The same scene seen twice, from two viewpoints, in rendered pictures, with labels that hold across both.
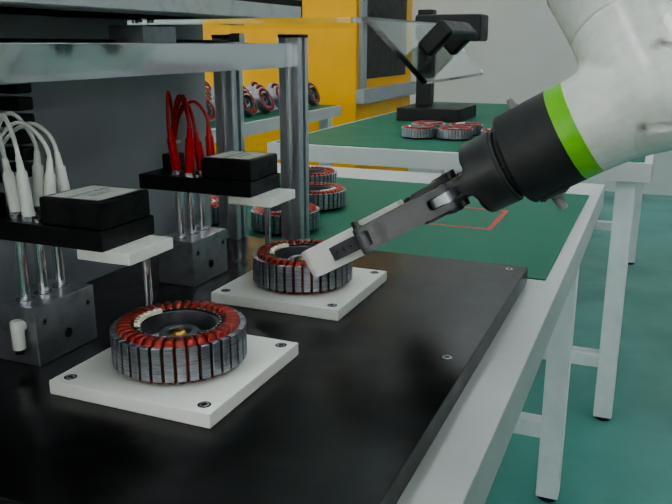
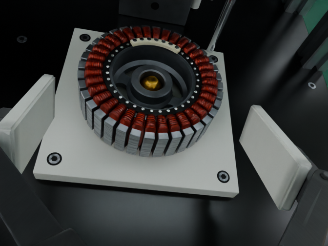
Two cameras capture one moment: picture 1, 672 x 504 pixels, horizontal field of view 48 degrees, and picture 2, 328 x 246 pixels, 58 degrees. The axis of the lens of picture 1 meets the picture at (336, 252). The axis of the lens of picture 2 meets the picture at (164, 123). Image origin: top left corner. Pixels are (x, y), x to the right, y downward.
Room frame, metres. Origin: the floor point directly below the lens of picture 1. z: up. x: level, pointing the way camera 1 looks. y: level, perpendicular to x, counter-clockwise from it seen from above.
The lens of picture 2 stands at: (0.74, -0.10, 0.98)
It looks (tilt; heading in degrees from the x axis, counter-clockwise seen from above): 56 degrees down; 52
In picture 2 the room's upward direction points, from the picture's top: 20 degrees clockwise
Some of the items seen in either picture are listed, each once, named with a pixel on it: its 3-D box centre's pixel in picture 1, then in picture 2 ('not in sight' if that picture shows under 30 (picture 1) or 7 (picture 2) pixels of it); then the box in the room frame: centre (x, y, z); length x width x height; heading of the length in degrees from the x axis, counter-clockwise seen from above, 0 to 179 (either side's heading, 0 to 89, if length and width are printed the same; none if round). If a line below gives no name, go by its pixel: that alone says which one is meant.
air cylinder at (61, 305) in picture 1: (46, 319); not in sight; (0.65, 0.26, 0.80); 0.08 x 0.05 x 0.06; 157
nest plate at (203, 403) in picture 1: (181, 366); not in sight; (0.60, 0.13, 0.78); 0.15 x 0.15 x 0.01; 67
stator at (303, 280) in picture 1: (302, 264); (150, 86); (0.82, 0.04, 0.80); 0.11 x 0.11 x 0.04
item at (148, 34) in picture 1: (143, 38); not in sight; (0.86, 0.21, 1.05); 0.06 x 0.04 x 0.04; 157
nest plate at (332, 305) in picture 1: (302, 285); (146, 104); (0.82, 0.04, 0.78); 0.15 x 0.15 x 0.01; 67
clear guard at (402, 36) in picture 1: (316, 49); not in sight; (0.88, 0.02, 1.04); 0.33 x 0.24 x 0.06; 67
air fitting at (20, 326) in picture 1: (18, 337); not in sight; (0.61, 0.27, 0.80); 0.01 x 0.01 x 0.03; 67
